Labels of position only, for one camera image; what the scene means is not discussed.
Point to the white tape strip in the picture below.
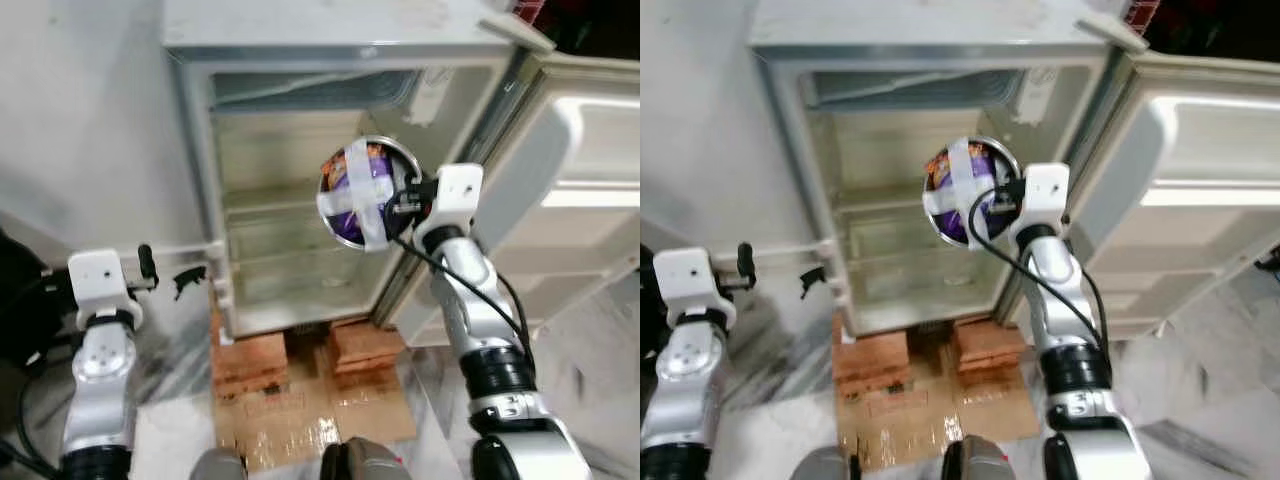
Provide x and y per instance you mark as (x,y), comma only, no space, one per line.
(372,228)
(940,203)
(335,205)
(975,225)

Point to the round steel bowl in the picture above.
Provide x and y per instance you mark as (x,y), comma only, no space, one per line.
(1000,165)
(400,162)

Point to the purple snack packet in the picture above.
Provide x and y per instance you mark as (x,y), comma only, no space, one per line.
(948,182)
(350,180)

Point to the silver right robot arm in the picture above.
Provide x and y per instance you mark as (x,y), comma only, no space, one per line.
(480,310)
(1070,310)

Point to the clear fridge shelf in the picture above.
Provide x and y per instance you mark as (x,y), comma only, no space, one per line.
(270,203)
(880,200)

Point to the fridge freezer compartment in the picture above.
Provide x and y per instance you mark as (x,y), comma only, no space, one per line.
(300,90)
(900,88)

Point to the silver mini fridge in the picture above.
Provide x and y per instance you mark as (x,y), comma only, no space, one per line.
(300,25)
(900,25)

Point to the red brick stack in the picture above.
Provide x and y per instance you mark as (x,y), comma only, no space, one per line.
(365,350)
(985,345)
(870,360)
(250,360)

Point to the flat brown cardboard sheet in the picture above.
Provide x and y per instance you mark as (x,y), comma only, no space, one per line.
(300,420)
(920,420)

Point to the grey robot left leg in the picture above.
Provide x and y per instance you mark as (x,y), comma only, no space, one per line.
(835,467)
(218,467)

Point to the red tiled pillar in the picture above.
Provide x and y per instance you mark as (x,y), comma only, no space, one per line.
(529,10)
(1145,10)

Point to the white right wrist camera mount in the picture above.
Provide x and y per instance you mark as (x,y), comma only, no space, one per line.
(458,195)
(1045,195)

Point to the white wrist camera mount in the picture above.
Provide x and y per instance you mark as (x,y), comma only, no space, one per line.
(685,275)
(1045,195)
(458,195)
(98,280)

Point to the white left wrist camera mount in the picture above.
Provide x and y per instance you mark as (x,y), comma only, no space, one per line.
(685,275)
(98,280)

